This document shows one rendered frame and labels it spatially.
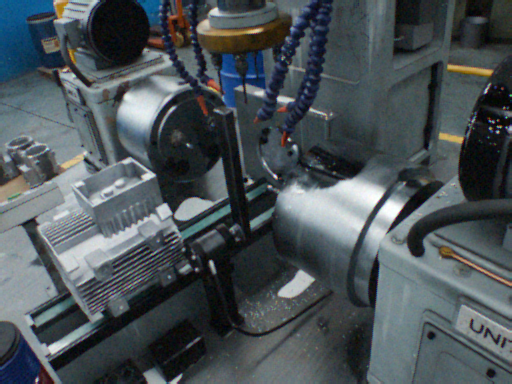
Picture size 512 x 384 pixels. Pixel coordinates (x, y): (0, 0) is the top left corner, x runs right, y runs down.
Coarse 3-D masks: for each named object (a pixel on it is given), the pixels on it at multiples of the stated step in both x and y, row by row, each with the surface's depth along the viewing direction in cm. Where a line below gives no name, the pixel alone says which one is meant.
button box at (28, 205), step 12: (24, 192) 92; (36, 192) 88; (48, 192) 90; (60, 192) 91; (0, 204) 88; (12, 204) 86; (24, 204) 87; (36, 204) 88; (48, 204) 90; (60, 204) 91; (0, 216) 85; (12, 216) 86; (24, 216) 87; (0, 228) 85
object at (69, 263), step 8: (160, 208) 76; (168, 208) 76; (160, 216) 75; (168, 216) 76; (40, 232) 75; (72, 256) 67; (64, 264) 67; (72, 264) 67; (176, 264) 82; (184, 264) 83; (72, 272) 68; (96, 320) 74
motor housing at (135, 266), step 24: (72, 216) 73; (48, 240) 70; (72, 240) 69; (96, 240) 72; (120, 240) 73; (144, 240) 73; (168, 240) 77; (120, 264) 72; (144, 264) 74; (72, 288) 81; (96, 288) 70; (120, 288) 73; (144, 288) 77; (96, 312) 72
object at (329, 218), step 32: (320, 160) 69; (352, 160) 67; (384, 160) 66; (288, 192) 70; (320, 192) 66; (352, 192) 63; (384, 192) 61; (416, 192) 61; (288, 224) 70; (320, 224) 65; (352, 224) 61; (384, 224) 60; (288, 256) 74; (320, 256) 66; (352, 256) 61; (352, 288) 65
